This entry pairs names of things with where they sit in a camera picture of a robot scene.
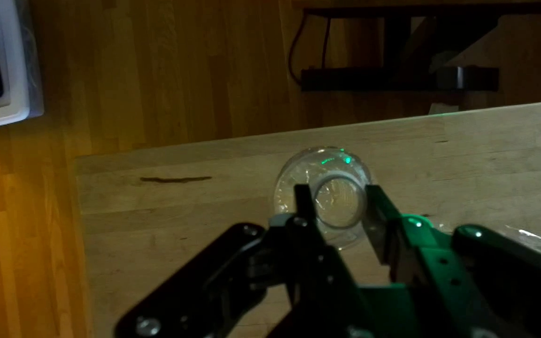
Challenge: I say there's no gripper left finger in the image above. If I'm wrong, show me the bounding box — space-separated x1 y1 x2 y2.
115 184 370 338

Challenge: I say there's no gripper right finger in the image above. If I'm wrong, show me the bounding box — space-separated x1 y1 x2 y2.
363 184 541 338

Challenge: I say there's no white plastic bin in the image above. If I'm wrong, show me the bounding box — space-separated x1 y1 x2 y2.
0 0 45 132

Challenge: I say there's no clear plastic wrapper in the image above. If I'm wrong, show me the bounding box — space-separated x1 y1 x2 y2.
433 222 541 260

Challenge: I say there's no black metal table frame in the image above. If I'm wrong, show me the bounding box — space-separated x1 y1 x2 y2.
294 0 541 93

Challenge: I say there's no black cable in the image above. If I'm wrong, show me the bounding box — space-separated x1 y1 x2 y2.
288 11 309 88
321 17 332 70

